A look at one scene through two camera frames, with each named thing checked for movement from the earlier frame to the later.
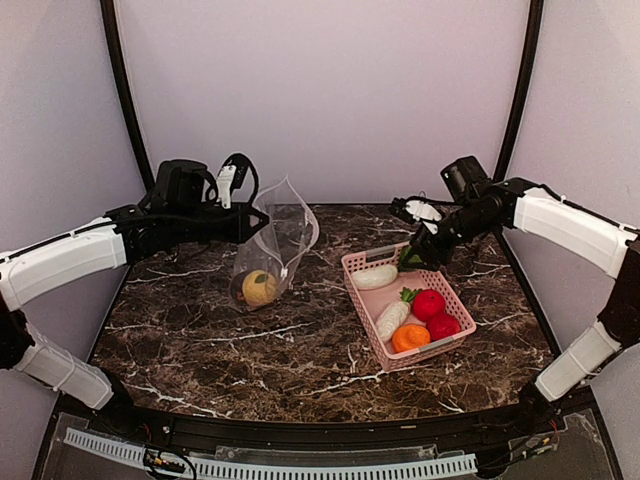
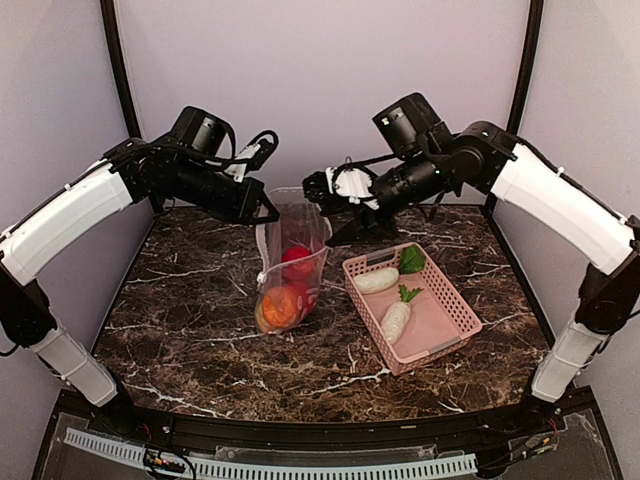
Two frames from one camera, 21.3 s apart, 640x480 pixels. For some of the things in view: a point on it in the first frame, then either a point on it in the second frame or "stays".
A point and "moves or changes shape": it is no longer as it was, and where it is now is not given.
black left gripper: [240, 230] -> [244, 209]
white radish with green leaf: [385, 274] stays
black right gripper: [425, 245] -> [358, 228]
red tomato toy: [427, 304] -> [305, 294]
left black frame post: [109, 18] stays
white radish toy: [395, 314] stays
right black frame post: [521, 91] stays
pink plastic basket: [410, 315] stays
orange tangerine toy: [410, 336] -> [279, 307]
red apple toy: [442, 326] -> [297, 263]
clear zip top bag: [284, 228] moves or changes shape
